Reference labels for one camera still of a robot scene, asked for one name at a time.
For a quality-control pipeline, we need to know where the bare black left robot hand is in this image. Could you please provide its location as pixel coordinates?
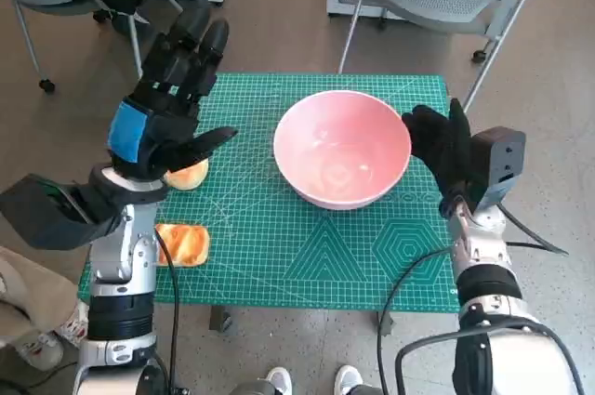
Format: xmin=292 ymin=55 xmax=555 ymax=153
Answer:
xmin=105 ymin=7 xmax=239 ymax=181

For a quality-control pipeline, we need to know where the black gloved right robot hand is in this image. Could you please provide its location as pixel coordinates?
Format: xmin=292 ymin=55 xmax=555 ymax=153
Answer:
xmin=402 ymin=98 xmax=489 ymax=217

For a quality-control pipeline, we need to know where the round toy bread bun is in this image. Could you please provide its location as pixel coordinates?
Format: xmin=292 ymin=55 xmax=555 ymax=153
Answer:
xmin=163 ymin=157 xmax=209 ymax=191

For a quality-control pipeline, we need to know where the pink bowl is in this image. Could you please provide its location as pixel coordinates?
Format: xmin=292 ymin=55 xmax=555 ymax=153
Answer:
xmin=272 ymin=90 xmax=413 ymax=211

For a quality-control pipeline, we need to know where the rectangular toy toast bread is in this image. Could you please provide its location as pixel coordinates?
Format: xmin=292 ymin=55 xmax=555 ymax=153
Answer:
xmin=154 ymin=222 xmax=211 ymax=269

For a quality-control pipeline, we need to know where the green cutting mat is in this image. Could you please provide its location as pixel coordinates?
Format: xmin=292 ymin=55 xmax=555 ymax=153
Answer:
xmin=76 ymin=72 xmax=461 ymax=315

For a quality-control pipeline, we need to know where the person's leg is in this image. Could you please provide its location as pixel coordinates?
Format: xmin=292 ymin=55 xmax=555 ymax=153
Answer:
xmin=0 ymin=245 xmax=80 ymax=345

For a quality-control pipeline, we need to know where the person's white sneaker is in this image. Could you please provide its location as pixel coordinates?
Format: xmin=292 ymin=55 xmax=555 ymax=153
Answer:
xmin=13 ymin=301 xmax=90 ymax=371

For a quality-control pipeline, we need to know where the white shoe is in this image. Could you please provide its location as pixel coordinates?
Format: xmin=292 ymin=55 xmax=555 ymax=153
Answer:
xmin=265 ymin=365 xmax=293 ymax=395
xmin=334 ymin=364 xmax=359 ymax=395

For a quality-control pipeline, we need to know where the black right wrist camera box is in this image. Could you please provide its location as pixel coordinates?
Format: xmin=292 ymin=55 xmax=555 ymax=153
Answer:
xmin=469 ymin=125 xmax=527 ymax=215

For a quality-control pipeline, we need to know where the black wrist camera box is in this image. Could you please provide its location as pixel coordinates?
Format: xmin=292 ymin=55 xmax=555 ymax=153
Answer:
xmin=469 ymin=125 xmax=527 ymax=215
xmin=0 ymin=173 xmax=126 ymax=252

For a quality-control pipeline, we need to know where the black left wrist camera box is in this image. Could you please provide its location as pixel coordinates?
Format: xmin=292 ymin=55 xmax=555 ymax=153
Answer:
xmin=0 ymin=173 xmax=126 ymax=252

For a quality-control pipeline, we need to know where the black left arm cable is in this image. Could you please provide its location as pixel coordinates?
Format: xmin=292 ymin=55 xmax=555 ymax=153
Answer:
xmin=154 ymin=230 xmax=182 ymax=395

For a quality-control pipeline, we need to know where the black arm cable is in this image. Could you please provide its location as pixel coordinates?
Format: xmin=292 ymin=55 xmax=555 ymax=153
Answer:
xmin=154 ymin=230 xmax=182 ymax=395
xmin=376 ymin=246 xmax=461 ymax=395

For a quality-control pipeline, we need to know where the grey table leg bracket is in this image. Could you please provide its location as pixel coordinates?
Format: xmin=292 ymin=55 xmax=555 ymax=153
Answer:
xmin=209 ymin=306 xmax=232 ymax=334
xmin=376 ymin=310 xmax=396 ymax=336

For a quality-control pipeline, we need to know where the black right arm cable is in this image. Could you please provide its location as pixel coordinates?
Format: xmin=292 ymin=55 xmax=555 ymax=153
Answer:
xmin=376 ymin=246 xmax=461 ymax=395

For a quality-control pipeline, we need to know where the black looped shoulder cable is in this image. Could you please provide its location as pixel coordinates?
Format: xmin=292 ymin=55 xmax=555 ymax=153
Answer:
xmin=394 ymin=320 xmax=585 ymax=395

